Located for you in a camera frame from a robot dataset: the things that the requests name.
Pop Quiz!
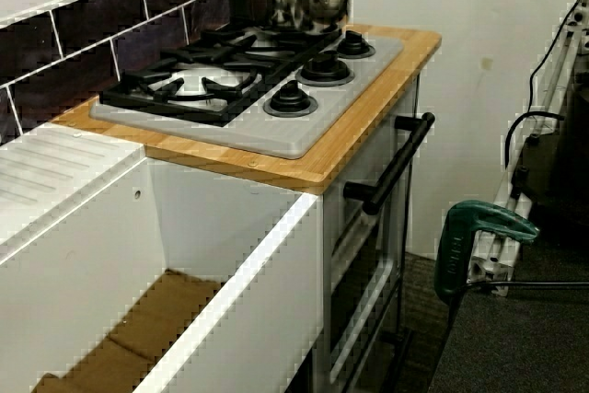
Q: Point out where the black burner grate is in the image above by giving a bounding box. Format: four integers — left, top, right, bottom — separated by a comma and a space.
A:
160, 19, 345, 67
99, 45, 298, 127

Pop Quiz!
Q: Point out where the black stove knob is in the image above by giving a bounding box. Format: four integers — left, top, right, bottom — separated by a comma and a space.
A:
262, 79, 318, 119
336, 29, 377, 60
294, 50, 356, 87

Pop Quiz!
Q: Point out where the grey toy stove plate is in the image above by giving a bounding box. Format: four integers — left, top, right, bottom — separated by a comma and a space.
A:
89, 24, 405, 160

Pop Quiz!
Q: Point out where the wooden countertop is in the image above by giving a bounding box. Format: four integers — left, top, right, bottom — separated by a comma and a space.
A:
50, 23, 443, 195

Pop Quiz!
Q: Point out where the white toy oven front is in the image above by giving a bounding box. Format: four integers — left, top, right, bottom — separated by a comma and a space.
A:
321, 73, 422, 393

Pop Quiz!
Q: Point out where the dark tile backsplash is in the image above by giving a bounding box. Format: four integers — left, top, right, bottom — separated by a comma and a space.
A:
0, 0, 240, 145

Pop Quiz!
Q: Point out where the white ribbed drainboard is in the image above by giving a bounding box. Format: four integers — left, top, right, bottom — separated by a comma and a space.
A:
0, 121, 148, 247

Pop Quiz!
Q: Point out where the green clamp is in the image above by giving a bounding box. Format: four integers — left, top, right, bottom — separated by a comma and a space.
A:
433, 199, 540, 306

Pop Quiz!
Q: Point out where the dark machine base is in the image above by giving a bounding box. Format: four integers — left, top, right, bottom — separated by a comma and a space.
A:
519, 59, 589, 228

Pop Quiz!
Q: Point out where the white sink basin box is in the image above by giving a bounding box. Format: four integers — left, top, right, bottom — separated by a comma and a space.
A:
0, 121, 326, 393

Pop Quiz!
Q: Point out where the brown cardboard piece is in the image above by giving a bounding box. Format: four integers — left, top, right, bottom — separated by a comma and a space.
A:
29, 268, 226, 393

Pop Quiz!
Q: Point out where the black oven door handle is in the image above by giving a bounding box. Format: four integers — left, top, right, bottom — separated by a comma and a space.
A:
342, 111, 436, 216

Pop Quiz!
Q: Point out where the thin black cable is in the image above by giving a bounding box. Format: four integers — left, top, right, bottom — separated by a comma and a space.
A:
527, 0, 589, 113

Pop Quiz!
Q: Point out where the thick black cable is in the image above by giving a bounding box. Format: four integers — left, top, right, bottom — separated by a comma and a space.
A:
503, 110, 567, 168

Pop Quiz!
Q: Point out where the aluminium frame rail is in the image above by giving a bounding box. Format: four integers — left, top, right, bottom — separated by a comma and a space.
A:
464, 10, 589, 297

